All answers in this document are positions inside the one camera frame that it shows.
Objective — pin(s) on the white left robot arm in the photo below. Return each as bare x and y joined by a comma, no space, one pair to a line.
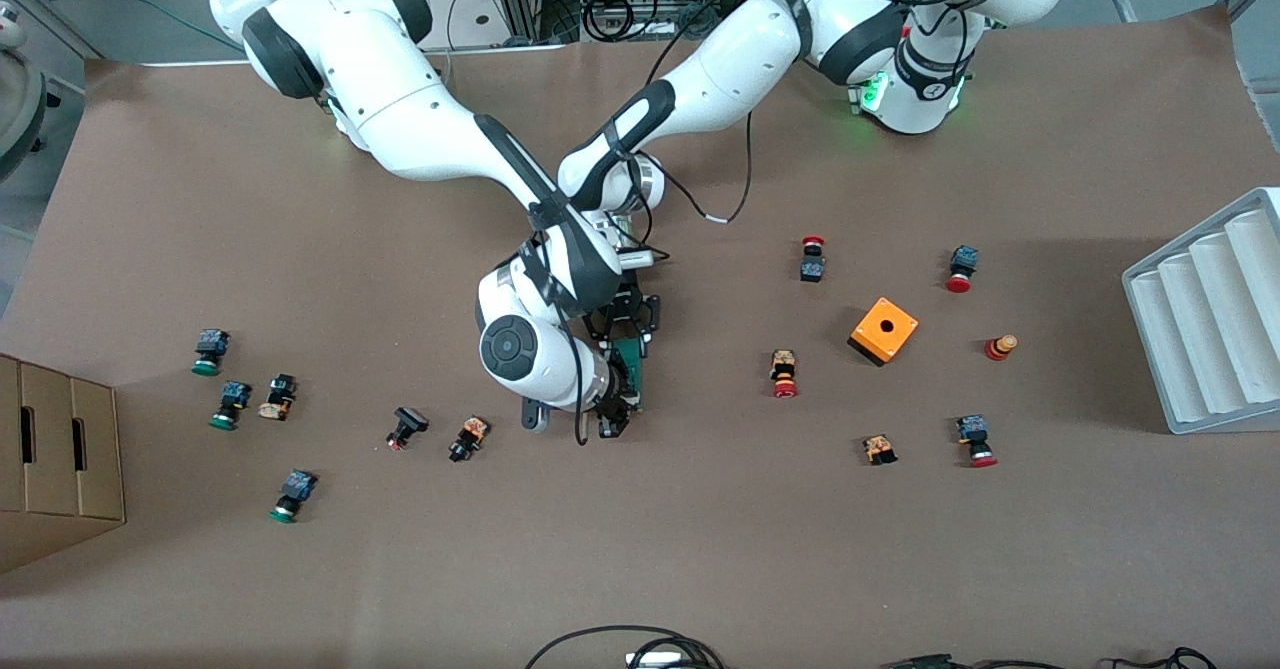
740,59

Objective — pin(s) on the red yellow mushroom button head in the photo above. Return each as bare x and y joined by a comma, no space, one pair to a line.
1000,347

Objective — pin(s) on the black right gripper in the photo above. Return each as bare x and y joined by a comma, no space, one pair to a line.
618,391

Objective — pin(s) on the green button blue block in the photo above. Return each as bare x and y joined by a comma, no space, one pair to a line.
231,401
293,494
210,349

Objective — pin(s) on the red button blue block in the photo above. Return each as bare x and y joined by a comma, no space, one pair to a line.
974,437
962,264

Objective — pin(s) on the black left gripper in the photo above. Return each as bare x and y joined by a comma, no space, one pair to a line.
634,313

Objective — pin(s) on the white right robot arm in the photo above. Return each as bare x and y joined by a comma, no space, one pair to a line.
400,119

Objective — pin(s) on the white ridged plastic tray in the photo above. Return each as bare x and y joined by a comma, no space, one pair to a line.
1200,369

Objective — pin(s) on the orange button enclosure box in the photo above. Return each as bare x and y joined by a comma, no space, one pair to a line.
895,344

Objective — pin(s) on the red mushroom button orange block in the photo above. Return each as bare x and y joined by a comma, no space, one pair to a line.
784,371

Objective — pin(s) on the black button orange block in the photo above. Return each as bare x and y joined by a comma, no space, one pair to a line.
468,438
278,396

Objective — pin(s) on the grey round stool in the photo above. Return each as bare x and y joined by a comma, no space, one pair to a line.
20,119

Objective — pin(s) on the brown cardboard box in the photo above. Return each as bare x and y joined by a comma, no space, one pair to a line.
50,469

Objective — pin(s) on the white board with hole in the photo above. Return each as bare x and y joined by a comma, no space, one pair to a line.
465,34

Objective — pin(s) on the orange black contact block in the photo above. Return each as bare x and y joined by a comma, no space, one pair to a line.
879,449

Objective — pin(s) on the red button black block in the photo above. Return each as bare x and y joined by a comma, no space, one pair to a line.
812,267

